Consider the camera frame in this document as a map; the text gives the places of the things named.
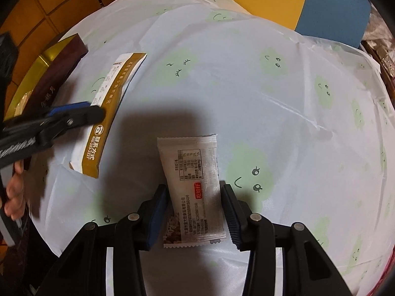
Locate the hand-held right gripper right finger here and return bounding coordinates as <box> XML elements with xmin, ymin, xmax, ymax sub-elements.
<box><xmin>220</xmin><ymin>184</ymin><xmax>352</xmax><ymax>296</ymax></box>

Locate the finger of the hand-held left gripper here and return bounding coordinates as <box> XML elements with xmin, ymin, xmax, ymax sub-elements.
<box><xmin>3</xmin><ymin>105</ymin><xmax>106</xmax><ymax>151</ymax></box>
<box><xmin>46</xmin><ymin>100</ymin><xmax>95</xmax><ymax>115</ymax></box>

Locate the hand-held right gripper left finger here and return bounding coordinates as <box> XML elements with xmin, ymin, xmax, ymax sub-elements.
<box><xmin>37</xmin><ymin>184</ymin><xmax>170</xmax><ymax>296</ymax></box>

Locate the gold tin box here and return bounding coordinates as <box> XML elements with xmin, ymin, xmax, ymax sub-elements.
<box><xmin>3</xmin><ymin>34</ymin><xmax>90</xmax><ymax>173</ymax></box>

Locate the white snack packet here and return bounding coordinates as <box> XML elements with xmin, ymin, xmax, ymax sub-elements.
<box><xmin>157</xmin><ymin>134</ymin><xmax>227</xmax><ymax>250</ymax></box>

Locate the person's left hand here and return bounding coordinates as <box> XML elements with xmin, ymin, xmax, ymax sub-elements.
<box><xmin>4</xmin><ymin>162</ymin><xmax>27</xmax><ymax>222</ymax></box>

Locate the white and brown pouch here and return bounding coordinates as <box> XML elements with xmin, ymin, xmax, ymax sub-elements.
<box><xmin>67</xmin><ymin>52</ymin><xmax>148</xmax><ymax>179</ymax></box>

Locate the black object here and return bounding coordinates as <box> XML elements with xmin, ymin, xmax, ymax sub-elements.
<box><xmin>0</xmin><ymin>32</ymin><xmax>19</xmax><ymax>105</ymax></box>

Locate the gold ornate box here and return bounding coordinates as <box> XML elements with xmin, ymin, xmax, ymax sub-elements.
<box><xmin>362</xmin><ymin>38</ymin><xmax>395</xmax><ymax>79</ymax></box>

